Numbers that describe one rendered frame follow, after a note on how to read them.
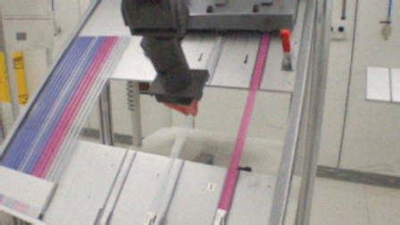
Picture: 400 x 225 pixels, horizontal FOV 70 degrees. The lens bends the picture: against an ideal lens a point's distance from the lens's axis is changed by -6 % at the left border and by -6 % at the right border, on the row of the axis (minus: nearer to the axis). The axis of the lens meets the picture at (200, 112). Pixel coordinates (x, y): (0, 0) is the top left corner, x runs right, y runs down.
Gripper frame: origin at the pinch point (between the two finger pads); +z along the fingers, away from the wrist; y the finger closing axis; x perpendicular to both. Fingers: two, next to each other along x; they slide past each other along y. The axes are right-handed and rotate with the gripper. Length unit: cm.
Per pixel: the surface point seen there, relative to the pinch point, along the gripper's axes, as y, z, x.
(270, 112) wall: 13, 146, -108
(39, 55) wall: 263, 117, -132
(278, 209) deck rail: -20.2, 1.8, 15.7
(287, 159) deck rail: -20.2, 1.0, 7.0
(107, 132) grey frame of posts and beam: 49, 36, -11
